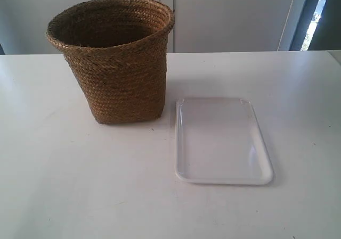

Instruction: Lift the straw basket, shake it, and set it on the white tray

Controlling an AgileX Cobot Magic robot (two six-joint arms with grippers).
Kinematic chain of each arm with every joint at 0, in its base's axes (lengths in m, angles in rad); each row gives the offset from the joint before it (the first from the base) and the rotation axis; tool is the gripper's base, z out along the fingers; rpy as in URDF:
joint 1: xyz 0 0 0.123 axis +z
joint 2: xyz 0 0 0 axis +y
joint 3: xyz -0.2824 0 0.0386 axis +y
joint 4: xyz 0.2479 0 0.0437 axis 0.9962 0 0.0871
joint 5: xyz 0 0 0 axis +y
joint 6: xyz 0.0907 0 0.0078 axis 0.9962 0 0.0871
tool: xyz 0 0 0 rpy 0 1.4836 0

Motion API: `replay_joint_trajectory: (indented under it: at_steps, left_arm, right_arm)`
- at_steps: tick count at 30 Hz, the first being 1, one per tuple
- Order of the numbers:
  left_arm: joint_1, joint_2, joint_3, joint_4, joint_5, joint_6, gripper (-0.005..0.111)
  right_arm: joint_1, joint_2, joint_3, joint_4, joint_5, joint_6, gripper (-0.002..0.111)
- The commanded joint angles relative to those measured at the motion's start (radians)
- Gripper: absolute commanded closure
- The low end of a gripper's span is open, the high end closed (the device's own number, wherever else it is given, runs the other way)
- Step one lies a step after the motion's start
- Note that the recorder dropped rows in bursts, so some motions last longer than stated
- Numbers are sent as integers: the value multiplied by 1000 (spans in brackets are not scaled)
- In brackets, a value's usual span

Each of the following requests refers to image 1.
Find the white rectangular plastic tray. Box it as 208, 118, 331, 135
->
175, 97, 274, 186

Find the brown woven wicker basket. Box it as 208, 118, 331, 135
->
46, 0, 175, 125

